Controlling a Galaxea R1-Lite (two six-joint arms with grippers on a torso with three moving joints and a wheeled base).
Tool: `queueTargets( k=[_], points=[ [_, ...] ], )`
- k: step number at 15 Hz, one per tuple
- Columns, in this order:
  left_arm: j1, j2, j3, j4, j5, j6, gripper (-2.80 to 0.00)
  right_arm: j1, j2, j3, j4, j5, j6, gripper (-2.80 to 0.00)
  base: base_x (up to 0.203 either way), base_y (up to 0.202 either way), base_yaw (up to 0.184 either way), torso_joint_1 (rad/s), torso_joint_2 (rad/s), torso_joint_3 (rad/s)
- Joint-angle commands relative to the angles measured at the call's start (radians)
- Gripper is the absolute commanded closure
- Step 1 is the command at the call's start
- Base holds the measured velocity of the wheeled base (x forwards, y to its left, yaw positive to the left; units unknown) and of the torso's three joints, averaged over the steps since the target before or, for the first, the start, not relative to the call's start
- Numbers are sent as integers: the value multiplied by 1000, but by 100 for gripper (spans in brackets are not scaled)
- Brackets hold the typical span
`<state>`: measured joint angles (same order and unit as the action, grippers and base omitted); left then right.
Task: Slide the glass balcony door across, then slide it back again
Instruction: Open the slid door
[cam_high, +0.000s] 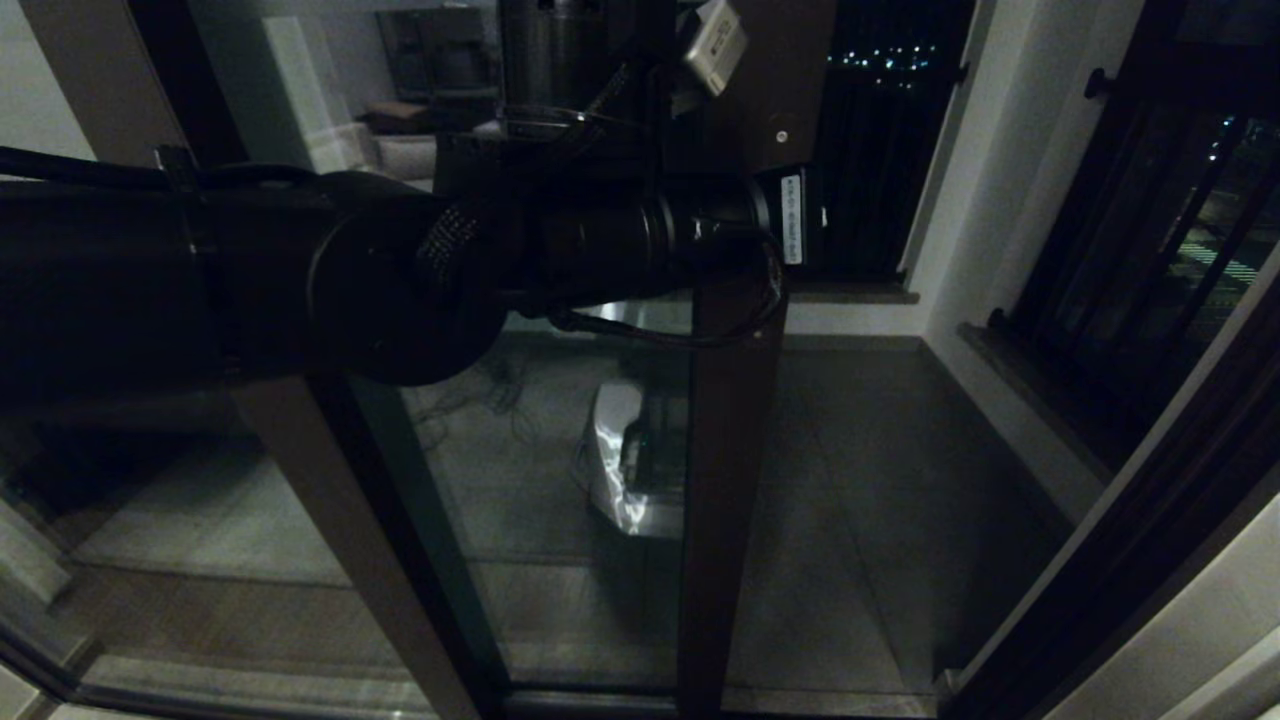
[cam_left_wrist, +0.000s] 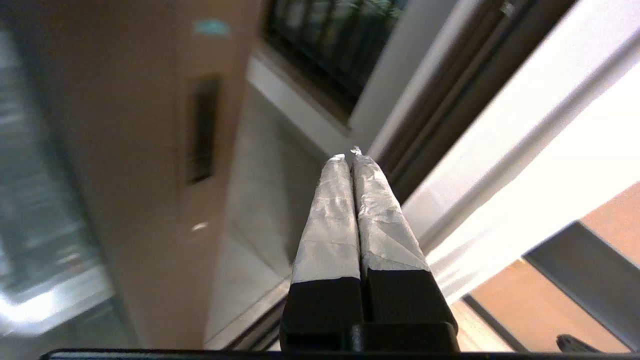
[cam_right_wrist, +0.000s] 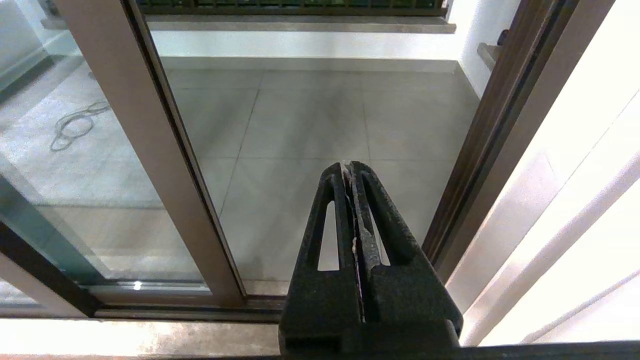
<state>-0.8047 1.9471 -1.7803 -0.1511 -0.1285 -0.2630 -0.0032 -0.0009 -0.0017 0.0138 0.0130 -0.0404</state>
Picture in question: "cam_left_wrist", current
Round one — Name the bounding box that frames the brown framed sliding glass door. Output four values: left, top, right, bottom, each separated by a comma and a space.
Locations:
0, 0, 266, 351

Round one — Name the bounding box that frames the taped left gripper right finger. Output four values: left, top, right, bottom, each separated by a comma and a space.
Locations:
350, 146, 458, 326

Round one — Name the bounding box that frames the grey flat slanted panel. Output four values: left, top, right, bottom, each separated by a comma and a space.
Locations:
521, 220, 640, 351

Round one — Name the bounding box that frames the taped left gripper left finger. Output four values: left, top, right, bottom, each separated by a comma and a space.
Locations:
279, 154, 365, 352

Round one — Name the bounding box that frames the dark recessed door handle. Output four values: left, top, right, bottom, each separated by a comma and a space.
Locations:
186, 74, 223, 186

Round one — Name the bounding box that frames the grey stone railing sill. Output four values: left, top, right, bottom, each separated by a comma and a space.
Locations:
252, 35, 353, 128

